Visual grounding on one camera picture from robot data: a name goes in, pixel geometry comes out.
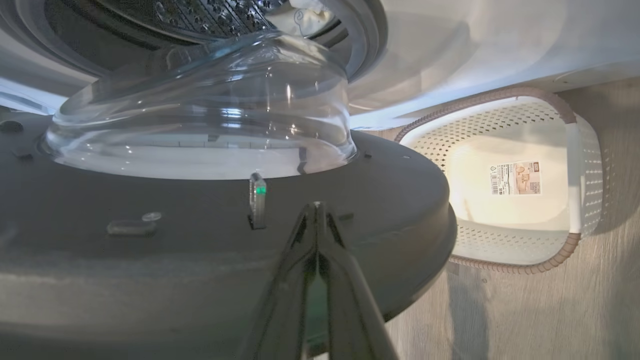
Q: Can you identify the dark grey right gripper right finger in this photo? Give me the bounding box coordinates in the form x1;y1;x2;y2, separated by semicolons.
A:
318;202;399;360

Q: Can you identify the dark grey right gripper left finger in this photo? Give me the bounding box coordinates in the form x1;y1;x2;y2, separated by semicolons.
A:
240;202;319;360

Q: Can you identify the dark washing machine door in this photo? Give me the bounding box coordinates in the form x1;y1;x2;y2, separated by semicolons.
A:
0;30;458;360

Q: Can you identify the cream printed garment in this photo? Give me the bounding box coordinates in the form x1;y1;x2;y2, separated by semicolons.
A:
265;0;342;39

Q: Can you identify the paper label in basket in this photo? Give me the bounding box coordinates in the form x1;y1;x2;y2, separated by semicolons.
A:
489;160;542;196

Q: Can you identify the white perforated laundry basket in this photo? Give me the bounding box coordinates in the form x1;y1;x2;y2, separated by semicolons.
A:
395;87;608;275

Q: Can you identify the white washing machine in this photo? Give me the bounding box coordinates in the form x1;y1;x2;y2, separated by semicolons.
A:
0;0;640;132

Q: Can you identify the perforated steel drum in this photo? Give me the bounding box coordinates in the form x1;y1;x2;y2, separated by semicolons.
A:
95;0;291;45

